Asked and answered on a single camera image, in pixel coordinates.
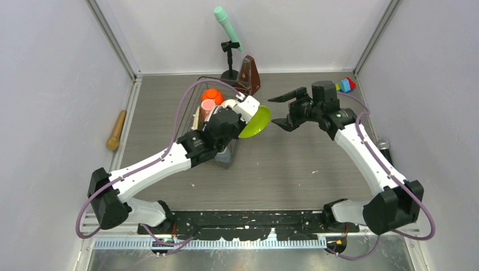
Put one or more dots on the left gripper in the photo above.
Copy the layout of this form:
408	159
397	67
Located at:
242	123

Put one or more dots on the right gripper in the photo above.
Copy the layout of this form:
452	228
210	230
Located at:
292	122

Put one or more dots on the pink mug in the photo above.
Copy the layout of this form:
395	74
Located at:
206	107

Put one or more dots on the small grey patterned mug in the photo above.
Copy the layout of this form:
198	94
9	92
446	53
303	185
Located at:
225	157

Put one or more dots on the orange bowl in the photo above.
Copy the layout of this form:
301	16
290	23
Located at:
213	94

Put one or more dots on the black wire dish rack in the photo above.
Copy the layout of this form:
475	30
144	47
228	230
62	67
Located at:
193	100

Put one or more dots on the lime green plate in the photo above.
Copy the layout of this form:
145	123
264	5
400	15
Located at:
257	123

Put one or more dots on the white bowl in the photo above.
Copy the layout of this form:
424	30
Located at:
230	104

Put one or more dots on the woven bamboo plate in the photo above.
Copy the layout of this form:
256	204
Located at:
196	119

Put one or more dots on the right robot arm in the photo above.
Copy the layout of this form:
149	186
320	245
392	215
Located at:
395	200

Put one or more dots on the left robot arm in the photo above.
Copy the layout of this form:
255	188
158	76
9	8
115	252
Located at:
113	194

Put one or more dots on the brown metronome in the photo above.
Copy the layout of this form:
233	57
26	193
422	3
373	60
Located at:
248	79

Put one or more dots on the black microphone stand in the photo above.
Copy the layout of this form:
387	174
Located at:
227	47

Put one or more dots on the colourful toy blocks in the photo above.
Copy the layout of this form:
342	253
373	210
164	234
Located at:
346	85

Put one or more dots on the black handheld microphone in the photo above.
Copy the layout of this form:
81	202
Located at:
384	147

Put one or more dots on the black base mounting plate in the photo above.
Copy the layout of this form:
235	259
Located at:
249	225

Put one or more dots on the wooden rolling pin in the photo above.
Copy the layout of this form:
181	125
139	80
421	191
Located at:
114	138

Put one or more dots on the mint green microphone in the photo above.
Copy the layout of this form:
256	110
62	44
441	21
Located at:
223	19

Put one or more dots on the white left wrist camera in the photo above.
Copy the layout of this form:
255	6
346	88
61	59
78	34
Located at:
247	106

